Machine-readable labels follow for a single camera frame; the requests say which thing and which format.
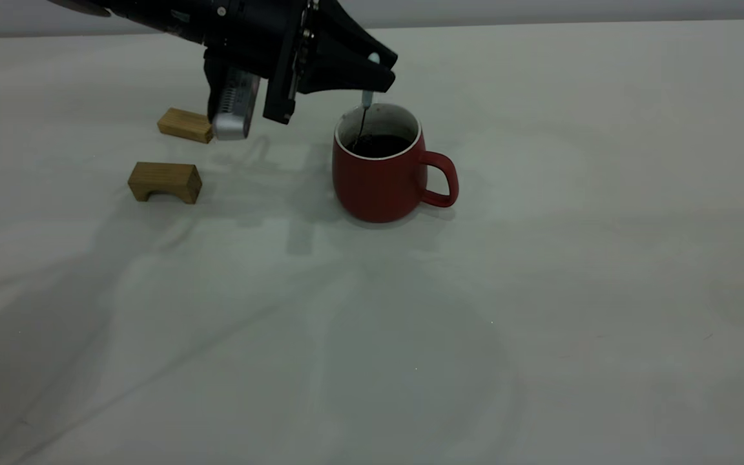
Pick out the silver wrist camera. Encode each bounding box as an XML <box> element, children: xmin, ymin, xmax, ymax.
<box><xmin>207</xmin><ymin>65</ymin><xmax>262</xmax><ymax>141</ymax></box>

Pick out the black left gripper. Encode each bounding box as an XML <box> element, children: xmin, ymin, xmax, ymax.
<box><xmin>203</xmin><ymin>0</ymin><xmax>399</xmax><ymax>125</ymax></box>

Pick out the arched wooden block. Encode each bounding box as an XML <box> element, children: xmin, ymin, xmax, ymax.
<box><xmin>128</xmin><ymin>161</ymin><xmax>203</xmax><ymax>205</ymax></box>

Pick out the flat rectangular wooden block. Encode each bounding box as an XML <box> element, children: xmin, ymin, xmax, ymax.
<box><xmin>157</xmin><ymin>108</ymin><xmax>215</xmax><ymax>145</ymax></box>

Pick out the white-handled metal spoon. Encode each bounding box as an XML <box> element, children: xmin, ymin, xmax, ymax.
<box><xmin>355</xmin><ymin>53</ymin><xmax>381</xmax><ymax>147</ymax></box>

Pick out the dark coffee liquid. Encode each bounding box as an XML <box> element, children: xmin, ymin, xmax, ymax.
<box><xmin>345</xmin><ymin>134</ymin><xmax>413</xmax><ymax>160</ymax></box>

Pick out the red ceramic mug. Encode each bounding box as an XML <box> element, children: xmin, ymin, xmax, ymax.
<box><xmin>332</xmin><ymin>102</ymin><xmax>460</xmax><ymax>224</ymax></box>

